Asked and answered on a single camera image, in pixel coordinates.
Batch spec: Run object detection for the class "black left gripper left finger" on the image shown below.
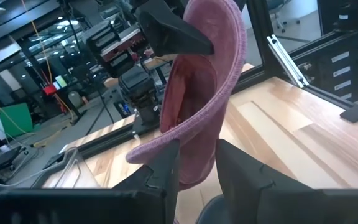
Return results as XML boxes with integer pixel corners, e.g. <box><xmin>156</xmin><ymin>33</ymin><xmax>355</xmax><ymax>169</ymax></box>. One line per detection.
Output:
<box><xmin>112</xmin><ymin>139</ymin><xmax>180</xmax><ymax>224</ymax></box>

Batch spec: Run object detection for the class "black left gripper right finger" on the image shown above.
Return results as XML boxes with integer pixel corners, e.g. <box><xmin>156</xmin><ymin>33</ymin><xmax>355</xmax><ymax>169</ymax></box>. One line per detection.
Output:
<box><xmin>215</xmin><ymin>139</ymin><xmax>313</xmax><ymax>224</ymax></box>

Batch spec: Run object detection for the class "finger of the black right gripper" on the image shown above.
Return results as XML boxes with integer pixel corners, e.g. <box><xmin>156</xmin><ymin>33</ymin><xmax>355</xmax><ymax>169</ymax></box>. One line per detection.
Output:
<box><xmin>135</xmin><ymin>0</ymin><xmax>215</xmax><ymax>58</ymax></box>

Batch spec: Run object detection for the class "maroon baseball cap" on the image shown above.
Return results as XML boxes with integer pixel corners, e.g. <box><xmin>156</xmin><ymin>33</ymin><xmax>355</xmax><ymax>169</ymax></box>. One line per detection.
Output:
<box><xmin>125</xmin><ymin>0</ymin><xmax>248</xmax><ymax>192</ymax></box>

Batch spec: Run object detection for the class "white canister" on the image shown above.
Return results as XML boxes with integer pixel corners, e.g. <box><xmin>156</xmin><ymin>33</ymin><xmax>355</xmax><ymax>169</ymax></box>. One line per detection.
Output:
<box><xmin>68</xmin><ymin>90</ymin><xmax>84</xmax><ymax>108</ymax></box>

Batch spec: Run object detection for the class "red box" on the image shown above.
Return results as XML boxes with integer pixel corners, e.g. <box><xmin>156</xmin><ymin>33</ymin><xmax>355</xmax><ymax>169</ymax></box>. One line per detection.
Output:
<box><xmin>43</xmin><ymin>83</ymin><xmax>58</xmax><ymax>96</ymax></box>

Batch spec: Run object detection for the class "office chair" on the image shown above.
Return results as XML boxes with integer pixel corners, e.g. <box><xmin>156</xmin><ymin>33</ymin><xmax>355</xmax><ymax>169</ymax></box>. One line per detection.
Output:
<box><xmin>267</xmin><ymin>0</ymin><xmax>301</xmax><ymax>34</ymax></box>

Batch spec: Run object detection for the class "green box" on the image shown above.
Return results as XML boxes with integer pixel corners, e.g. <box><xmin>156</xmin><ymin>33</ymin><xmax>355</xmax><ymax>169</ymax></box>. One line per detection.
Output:
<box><xmin>0</xmin><ymin>102</ymin><xmax>34</xmax><ymax>138</ymax></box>

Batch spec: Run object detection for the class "black drawer cabinet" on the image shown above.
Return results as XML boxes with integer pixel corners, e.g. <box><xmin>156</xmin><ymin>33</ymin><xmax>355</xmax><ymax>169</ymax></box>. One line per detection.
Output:
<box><xmin>317</xmin><ymin>30</ymin><xmax>358</xmax><ymax>103</ymax></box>

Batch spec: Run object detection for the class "silver metal bracket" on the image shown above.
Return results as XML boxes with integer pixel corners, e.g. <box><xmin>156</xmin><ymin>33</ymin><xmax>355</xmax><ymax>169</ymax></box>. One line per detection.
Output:
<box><xmin>266</xmin><ymin>34</ymin><xmax>310</xmax><ymax>89</ymax></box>

